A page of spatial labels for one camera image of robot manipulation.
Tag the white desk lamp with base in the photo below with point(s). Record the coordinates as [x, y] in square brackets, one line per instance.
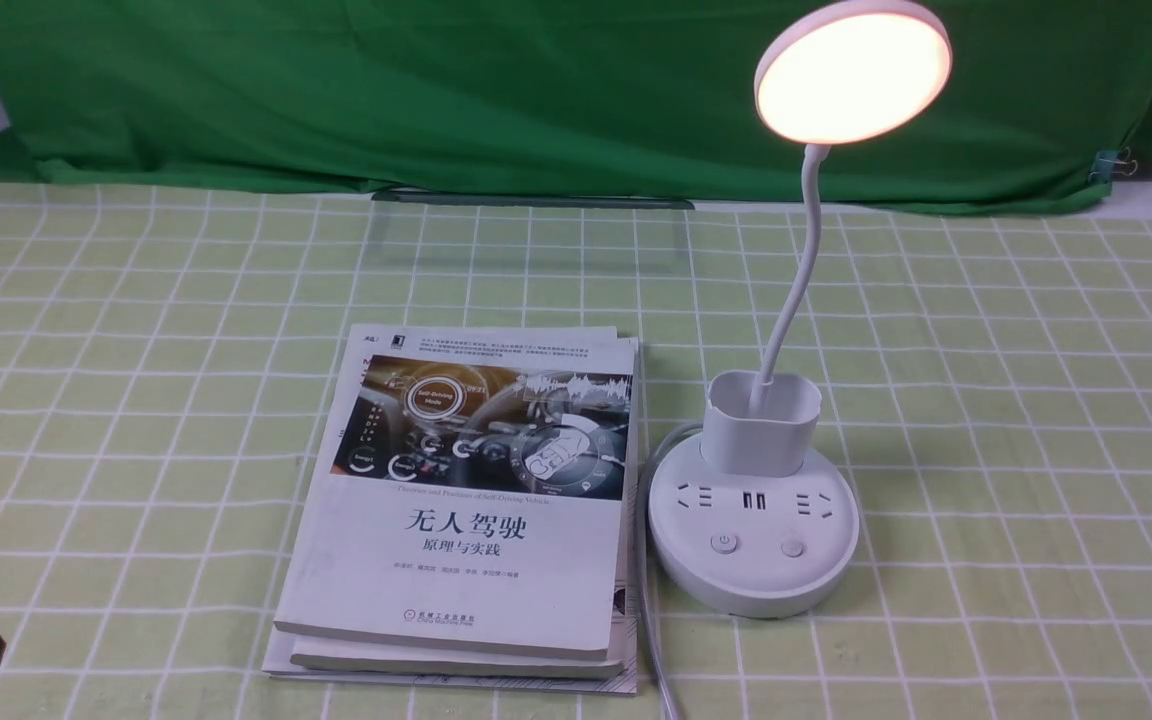
[745, 515]

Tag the top self-driving textbook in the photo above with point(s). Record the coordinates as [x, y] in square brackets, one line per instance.
[456, 560]

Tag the clear acrylic stand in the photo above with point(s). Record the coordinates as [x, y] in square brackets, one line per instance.
[473, 233]

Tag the green backdrop cloth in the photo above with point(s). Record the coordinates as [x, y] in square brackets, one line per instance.
[562, 98]

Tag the bottom thin booklet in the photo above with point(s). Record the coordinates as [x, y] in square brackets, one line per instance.
[626, 640]

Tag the green checkered tablecloth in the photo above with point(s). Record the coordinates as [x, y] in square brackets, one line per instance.
[167, 357]

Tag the teal binder clip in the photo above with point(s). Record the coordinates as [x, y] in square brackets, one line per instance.
[1111, 164]

